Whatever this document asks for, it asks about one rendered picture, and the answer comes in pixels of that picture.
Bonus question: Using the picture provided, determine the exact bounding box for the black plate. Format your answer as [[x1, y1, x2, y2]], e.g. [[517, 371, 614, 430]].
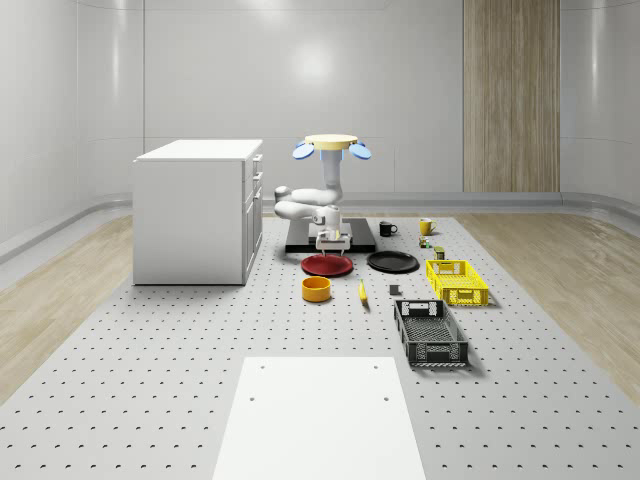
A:
[[366, 250, 421, 275]]

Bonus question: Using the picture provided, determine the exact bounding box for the yellow basket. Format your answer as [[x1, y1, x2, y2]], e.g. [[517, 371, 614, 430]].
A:
[[425, 259, 491, 307]]

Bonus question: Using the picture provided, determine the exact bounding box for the black stove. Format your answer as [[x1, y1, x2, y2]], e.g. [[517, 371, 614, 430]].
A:
[[283, 216, 377, 254]]

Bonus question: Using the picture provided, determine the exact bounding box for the white cabinet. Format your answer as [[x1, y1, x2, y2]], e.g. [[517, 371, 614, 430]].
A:
[[132, 138, 265, 287]]

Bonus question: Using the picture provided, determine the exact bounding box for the red plate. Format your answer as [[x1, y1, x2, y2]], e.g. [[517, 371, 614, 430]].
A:
[[300, 252, 355, 278]]

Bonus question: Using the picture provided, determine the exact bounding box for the yellow bowl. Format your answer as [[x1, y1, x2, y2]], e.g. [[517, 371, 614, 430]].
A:
[[301, 276, 332, 304]]

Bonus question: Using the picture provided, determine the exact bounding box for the dark grey basket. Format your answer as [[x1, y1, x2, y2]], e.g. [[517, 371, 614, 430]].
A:
[[392, 298, 471, 370]]

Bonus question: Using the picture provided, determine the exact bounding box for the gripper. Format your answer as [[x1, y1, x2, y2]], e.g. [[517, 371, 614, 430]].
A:
[[314, 230, 351, 258]]

